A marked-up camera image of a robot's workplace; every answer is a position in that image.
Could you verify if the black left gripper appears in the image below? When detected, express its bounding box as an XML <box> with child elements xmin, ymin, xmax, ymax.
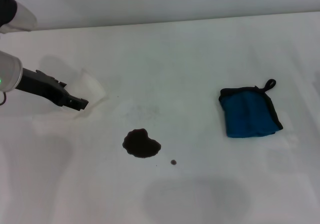
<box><xmin>17</xmin><ymin>68</ymin><xmax>89</xmax><ymax>111</ymax></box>

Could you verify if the white paper cup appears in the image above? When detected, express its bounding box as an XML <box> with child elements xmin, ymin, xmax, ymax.
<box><xmin>32</xmin><ymin>68</ymin><xmax>106</xmax><ymax>124</ymax></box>

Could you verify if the blue rag with black trim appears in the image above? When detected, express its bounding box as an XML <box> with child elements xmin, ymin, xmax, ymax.
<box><xmin>218</xmin><ymin>79</ymin><xmax>284</xmax><ymax>139</ymax></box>

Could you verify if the large black water stain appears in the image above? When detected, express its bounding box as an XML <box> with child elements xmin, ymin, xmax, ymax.
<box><xmin>122</xmin><ymin>128</ymin><xmax>162</xmax><ymax>159</ymax></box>

